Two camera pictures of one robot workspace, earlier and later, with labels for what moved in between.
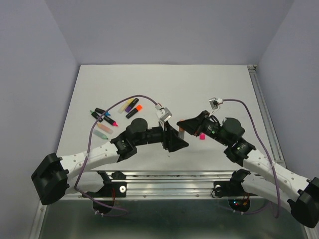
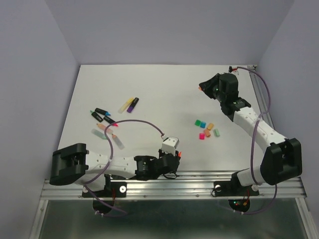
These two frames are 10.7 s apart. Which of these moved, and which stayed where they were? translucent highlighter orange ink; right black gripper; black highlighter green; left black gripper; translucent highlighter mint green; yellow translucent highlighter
Moved: left black gripper; right black gripper
Stayed: translucent highlighter orange ink; black highlighter green; translucent highlighter mint green; yellow translucent highlighter
